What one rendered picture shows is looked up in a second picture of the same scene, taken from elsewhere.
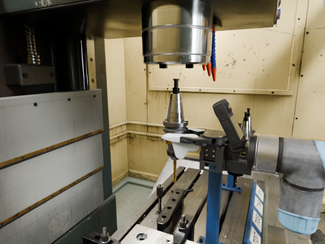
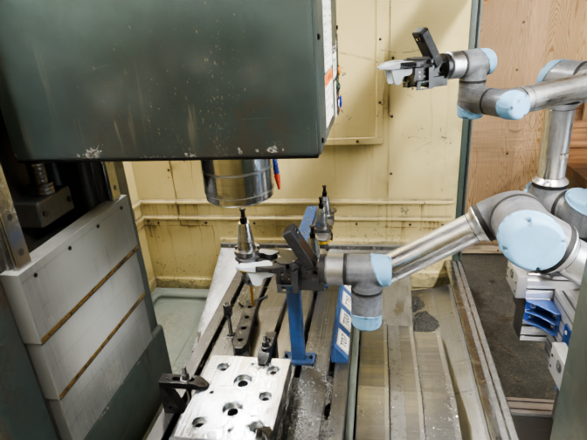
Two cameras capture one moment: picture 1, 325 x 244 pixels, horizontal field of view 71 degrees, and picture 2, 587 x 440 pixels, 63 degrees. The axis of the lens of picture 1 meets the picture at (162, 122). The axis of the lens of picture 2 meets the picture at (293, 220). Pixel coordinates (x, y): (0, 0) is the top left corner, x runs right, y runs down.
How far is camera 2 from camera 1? 0.63 m
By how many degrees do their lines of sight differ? 17
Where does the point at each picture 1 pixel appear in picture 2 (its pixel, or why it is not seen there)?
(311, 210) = (373, 311)
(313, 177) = (370, 286)
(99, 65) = not seen: hidden behind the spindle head
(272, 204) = not seen: hidden behind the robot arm
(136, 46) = not seen: hidden behind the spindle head
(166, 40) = (232, 189)
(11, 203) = (69, 365)
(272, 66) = (353, 105)
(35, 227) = (93, 386)
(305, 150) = (362, 265)
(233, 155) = (307, 275)
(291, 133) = (386, 194)
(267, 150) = (334, 270)
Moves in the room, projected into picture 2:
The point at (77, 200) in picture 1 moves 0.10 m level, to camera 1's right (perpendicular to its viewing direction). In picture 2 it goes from (125, 344) to (159, 336)
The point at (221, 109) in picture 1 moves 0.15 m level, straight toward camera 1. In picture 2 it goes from (291, 237) to (292, 270)
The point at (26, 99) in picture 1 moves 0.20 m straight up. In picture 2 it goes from (61, 247) to (37, 165)
